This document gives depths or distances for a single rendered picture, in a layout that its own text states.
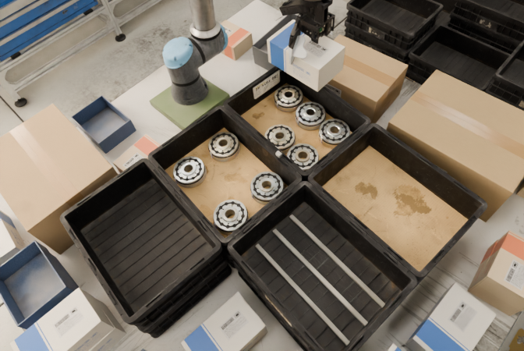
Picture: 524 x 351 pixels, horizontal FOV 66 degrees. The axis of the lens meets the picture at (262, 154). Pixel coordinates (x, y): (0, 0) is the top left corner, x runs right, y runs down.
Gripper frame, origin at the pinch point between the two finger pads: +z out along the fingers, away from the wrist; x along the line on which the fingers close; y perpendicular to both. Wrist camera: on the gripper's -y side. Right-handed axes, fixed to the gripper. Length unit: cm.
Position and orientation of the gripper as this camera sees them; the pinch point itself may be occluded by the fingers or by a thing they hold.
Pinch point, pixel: (305, 50)
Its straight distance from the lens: 125.0
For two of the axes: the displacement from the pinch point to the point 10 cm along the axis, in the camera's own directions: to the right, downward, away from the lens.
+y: 7.2, 5.5, -4.2
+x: 6.9, -6.3, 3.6
